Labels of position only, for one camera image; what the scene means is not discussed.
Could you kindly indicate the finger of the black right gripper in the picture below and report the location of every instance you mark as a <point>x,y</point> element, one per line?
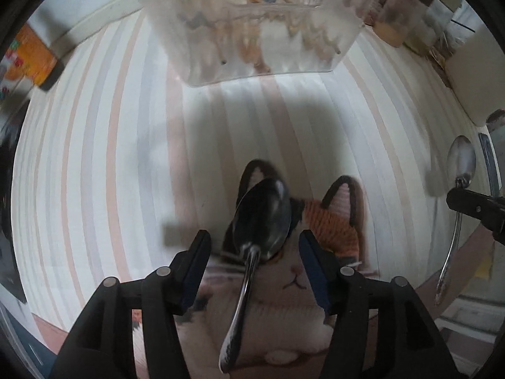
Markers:
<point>490,211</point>

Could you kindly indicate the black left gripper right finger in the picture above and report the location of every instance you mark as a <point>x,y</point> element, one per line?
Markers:
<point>330,282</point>

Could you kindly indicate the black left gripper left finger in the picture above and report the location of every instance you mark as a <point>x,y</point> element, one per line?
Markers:
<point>187,270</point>

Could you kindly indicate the blue kitchen cabinet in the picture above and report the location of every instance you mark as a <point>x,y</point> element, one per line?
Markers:
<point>25,341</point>

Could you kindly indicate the blue smartphone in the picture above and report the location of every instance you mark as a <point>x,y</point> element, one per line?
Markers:
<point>491,165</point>

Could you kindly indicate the cream electric kettle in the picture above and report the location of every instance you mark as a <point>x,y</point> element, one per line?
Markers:
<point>476,74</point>

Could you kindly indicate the clear plastic organizer basket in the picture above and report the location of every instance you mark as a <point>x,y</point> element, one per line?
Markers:
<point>208,41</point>

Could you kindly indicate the dark soy sauce bottle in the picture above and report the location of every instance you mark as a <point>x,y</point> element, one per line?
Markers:
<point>28,57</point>

